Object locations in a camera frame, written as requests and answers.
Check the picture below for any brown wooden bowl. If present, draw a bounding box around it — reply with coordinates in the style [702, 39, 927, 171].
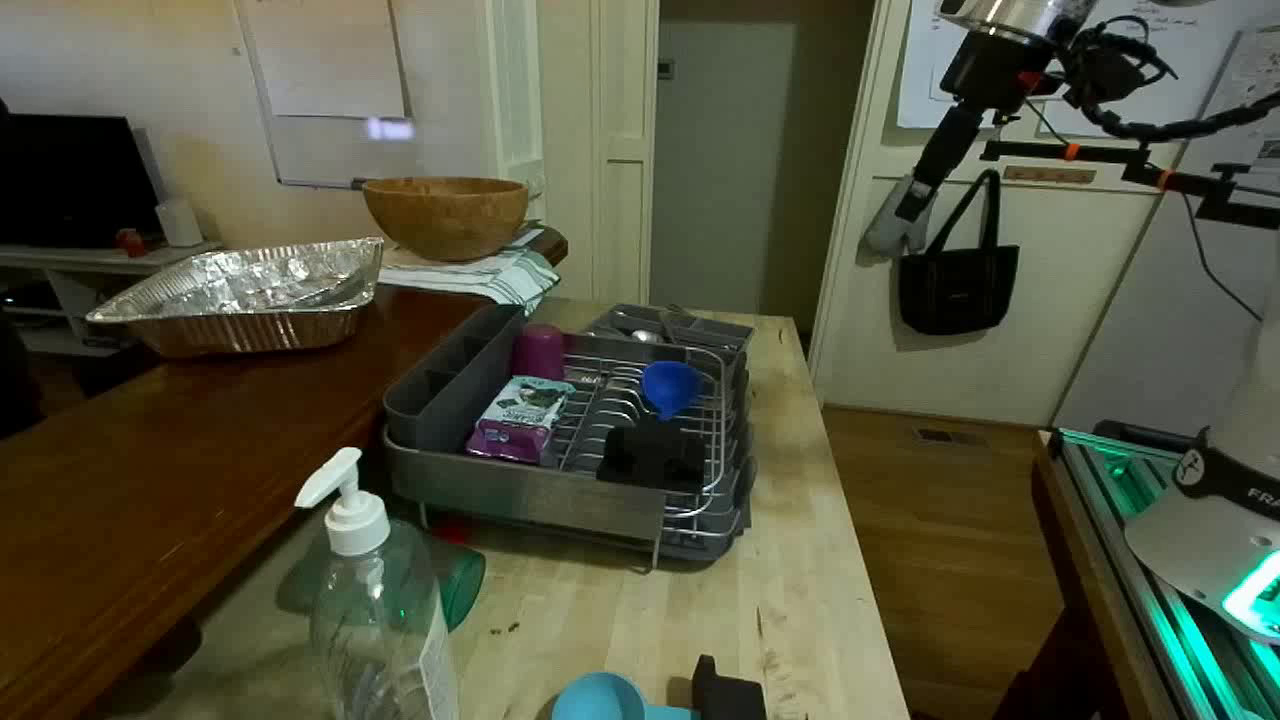
[360, 175, 536, 269]

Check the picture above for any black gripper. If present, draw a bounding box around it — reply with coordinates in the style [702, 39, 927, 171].
[904, 27, 1059, 204]

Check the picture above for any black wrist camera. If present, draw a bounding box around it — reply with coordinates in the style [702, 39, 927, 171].
[1058, 17, 1180, 113]

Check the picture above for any light blue cup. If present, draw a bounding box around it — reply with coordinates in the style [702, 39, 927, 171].
[550, 669, 697, 720]

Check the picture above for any small black block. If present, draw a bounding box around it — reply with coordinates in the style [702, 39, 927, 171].
[690, 650, 771, 720]

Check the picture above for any green lit robot cart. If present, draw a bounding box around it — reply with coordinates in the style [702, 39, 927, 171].
[1044, 423, 1280, 720]

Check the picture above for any black camera mounting rail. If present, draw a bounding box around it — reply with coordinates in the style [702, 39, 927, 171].
[975, 132, 1280, 233]

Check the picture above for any blue plastic cup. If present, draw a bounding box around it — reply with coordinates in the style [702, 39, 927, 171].
[637, 356, 707, 421]

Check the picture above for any grey wire dish rack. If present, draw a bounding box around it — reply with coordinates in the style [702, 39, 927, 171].
[380, 301, 757, 576]

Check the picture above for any purple cup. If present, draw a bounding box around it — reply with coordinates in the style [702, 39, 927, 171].
[507, 323, 573, 384]

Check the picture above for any floor air vent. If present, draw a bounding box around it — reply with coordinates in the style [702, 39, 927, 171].
[918, 421, 993, 453]

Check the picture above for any white board with writing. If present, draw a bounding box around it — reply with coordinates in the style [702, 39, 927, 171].
[891, 0, 1280, 143]

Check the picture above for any purple and white box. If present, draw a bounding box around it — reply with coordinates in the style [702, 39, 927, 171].
[465, 371, 582, 468]

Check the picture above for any aluminium foil tray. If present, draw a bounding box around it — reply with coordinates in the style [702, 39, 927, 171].
[84, 237, 393, 365]

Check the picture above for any white wall whiteboard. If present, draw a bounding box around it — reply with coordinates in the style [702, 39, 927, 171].
[238, 0, 419, 190]

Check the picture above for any black tote bag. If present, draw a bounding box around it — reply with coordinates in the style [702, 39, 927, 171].
[896, 167, 1025, 339]

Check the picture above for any black monitor screen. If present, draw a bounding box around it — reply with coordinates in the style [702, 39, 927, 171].
[0, 113, 172, 250]

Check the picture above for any grey interior door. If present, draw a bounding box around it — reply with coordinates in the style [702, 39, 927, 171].
[647, 12, 803, 319]

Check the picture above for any grey oven mitt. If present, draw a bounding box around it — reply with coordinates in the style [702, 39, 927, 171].
[857, 171, 942, 264]

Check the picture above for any grey plastic cutlery holder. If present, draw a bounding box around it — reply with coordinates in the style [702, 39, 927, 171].
[380, 302, 527, 456]

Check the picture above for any black item in rack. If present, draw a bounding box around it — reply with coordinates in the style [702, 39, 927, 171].
[592, 416, 707, 492]

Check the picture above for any white low shelf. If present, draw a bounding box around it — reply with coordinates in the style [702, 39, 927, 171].
[0, 240, 206, 365]

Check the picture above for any clear pump soap bottle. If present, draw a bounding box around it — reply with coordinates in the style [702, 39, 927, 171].
[291, 443, 465, 720]

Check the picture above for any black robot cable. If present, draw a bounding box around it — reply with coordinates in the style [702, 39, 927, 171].
[1064, 79, 1280, 147]

